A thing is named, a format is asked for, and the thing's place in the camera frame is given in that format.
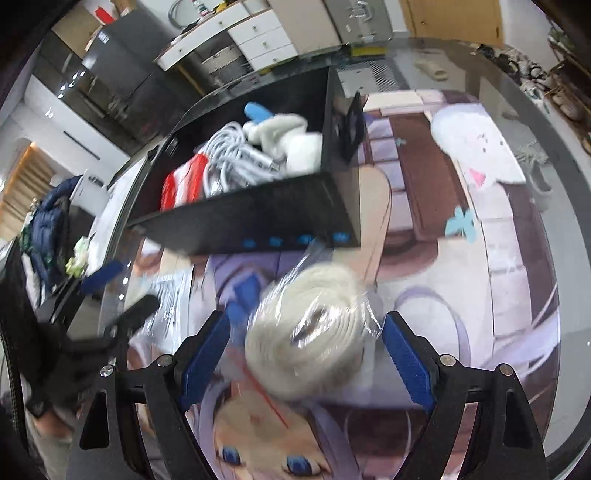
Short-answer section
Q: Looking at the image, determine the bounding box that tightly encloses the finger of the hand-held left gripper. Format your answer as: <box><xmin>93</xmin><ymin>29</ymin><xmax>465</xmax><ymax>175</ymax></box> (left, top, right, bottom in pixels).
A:
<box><xmin>81</xmin><ymin>261</ymin><xmax>123</xmax><ymax>295</ymax></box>
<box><xmin>103</xmin><ymin>294</ymin><xmax>160</xmax><ymax>339</ymax></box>

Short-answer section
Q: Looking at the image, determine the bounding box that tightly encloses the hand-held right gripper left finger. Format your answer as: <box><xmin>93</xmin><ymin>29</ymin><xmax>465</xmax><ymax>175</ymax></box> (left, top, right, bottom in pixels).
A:
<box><xmin>67</xmin><ymin>310</ymin><xmax>232</xmax><ymax>480</ymax></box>

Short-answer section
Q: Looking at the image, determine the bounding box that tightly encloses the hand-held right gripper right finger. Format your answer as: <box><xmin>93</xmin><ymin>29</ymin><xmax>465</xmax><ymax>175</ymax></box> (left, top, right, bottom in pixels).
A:
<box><xmin>381</xmin><ymin>310</ymin><xmax>550</xmax><ymax>480</ymax></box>

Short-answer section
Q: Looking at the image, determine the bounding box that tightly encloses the white cord bundle clear bag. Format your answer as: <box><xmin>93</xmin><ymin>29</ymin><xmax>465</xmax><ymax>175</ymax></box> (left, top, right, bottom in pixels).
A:
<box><xmin>230</xmin><ymin>244</ymin><xmax>385</xmax><ymax>400</ymax></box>

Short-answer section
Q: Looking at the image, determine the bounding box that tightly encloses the red white packet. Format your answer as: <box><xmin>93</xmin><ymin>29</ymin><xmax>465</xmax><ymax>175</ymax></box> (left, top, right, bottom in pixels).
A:
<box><xmin>160</xmin><ymin>154</ymin><xmax>209</xmax><ymax>212</ymax></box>

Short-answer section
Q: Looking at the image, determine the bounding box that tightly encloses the black storage box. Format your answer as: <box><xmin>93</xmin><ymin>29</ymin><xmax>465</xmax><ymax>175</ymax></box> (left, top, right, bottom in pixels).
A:
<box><xmin>124</xmin><ymin>65</ymin><xmax>369</xmax><ymax>257</ymax></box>

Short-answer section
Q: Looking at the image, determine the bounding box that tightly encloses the white cable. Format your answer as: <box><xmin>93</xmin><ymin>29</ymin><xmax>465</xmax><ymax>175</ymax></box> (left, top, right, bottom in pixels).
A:
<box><xmin>196</xmin><ymin>122</ymin><xmax>286</xmax><ymax>200</ymax></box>

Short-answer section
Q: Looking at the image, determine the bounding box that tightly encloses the white charger with blue tip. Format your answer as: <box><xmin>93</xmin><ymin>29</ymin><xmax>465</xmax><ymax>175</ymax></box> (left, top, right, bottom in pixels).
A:
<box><xmin>244</xmin><ymin>102</ymin><xmax>325</xmax><ymax>177</ymax></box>

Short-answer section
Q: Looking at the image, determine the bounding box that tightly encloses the person's left hand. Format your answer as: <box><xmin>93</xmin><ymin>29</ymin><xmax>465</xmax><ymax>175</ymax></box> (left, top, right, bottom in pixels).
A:
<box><xmin>27</xmin><ymin>406</ymin><xmax>66</xmax><ymax>433</ymax></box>

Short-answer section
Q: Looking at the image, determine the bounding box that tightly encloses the green white crumpled item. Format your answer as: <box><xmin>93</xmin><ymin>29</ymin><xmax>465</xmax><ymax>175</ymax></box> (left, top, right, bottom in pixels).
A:
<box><xmin>65</xmin><ymin>236</ymin><xmax>90</xmax><ymax>278</ymax></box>

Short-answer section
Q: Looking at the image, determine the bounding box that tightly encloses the blue puffer jacket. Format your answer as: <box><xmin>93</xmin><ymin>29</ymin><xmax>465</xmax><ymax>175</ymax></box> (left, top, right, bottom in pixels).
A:
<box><xmin>19</xmin><ymin>177</ymin><xmax>89</xmax><ymax>288</ymax></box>

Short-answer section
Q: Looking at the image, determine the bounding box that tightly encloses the printed cartoon table mat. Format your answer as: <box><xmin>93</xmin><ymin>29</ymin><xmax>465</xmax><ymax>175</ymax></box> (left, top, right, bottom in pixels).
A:
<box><xmin>124</xmin><ymin>88</ymin><xmax>563</xmax><ymax>480</ymax></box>

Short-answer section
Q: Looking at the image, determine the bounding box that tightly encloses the dark grey fridge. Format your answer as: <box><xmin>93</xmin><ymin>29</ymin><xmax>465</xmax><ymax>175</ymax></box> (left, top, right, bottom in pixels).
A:
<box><xmin>80</xmin><ymin>8</ymin><xmax>186</xmax><ymax>140</ymax></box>

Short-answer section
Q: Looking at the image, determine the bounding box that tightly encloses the woven laundry basket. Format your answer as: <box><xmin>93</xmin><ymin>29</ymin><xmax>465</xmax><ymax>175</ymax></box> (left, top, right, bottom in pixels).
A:
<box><xmin>198</xmin><ymin>43</ymin><xmax>251</xmax><ymax>85</ymax></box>

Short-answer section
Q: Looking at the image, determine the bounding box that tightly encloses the white desk with drawers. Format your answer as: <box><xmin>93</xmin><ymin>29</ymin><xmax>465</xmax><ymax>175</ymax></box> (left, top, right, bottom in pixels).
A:
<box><xmin>154</xmin><ymin>0</ymin><xmax>302</xmax><ymax>73</ymax></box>

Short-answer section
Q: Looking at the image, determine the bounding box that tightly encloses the collection of sneakers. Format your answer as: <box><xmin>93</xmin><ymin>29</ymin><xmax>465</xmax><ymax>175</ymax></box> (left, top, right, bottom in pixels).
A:
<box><xmin>475</xmin><ymin>42</ymin><xmax>591</xmax><ymax>121</ymax></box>

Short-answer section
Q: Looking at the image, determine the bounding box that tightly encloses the wooden shoe rack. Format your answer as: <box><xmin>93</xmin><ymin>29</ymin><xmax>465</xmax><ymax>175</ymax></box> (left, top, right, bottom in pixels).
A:
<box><xmin>547</xmin><ymin>25</ymin><xmax>591</xmax><ymax>121</ymax></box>

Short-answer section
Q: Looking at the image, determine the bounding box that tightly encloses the silver suitcase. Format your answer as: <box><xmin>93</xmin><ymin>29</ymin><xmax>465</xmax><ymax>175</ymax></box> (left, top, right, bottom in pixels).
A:
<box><xmin>323</xmin><ymin>0</ymin><xmax>394</xmax><ymax>45</ymax></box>

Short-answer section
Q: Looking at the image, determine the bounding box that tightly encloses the wooden door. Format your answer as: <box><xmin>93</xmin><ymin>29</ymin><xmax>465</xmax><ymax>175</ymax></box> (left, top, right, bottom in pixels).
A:
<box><xmin>399</xmin><ymin>0</ymin><xmax>505</xmax><ymax>38</ymax></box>

